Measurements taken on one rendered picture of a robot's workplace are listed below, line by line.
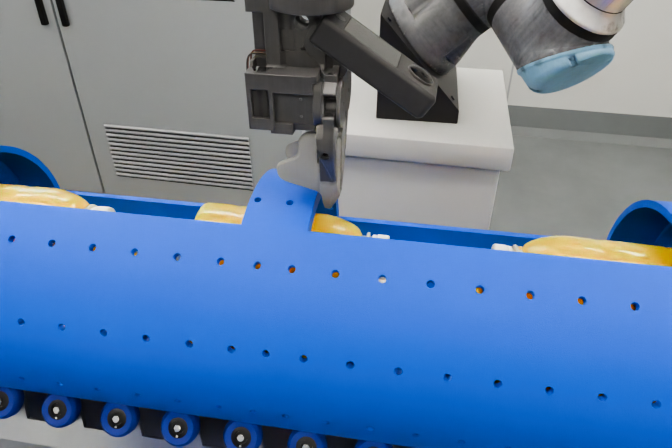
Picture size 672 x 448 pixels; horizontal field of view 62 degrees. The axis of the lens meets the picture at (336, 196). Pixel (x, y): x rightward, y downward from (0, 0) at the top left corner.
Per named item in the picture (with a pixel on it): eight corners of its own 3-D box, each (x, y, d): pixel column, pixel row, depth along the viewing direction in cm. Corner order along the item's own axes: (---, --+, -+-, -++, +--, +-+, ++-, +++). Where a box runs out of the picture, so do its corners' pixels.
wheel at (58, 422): (50, 384, 68) (40, 388, 66) (85, 388, 68) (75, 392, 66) (46, 422, 68) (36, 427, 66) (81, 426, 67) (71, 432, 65)
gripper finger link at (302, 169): (283, 201, 57) (278, 119, 52) (340, 206, 57) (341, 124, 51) (276, 219, 55) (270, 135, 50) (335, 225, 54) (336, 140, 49)
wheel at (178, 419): (167, 401, 66) (159, 406, 64) (203, 405, 66) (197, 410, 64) (163, 440, 66) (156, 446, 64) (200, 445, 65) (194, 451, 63)
